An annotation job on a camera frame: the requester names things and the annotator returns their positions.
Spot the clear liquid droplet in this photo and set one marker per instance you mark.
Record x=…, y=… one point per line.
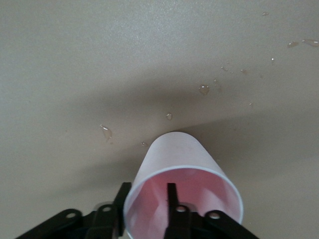
x=204, y=89
x=169, y=116
x=107, y=132

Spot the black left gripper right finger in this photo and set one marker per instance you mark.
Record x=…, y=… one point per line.
x=179, y=224

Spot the pink plastic cup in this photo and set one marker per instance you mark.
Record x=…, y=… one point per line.
x=174, y=154

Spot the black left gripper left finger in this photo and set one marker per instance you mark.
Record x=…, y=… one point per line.
x=102, y=221

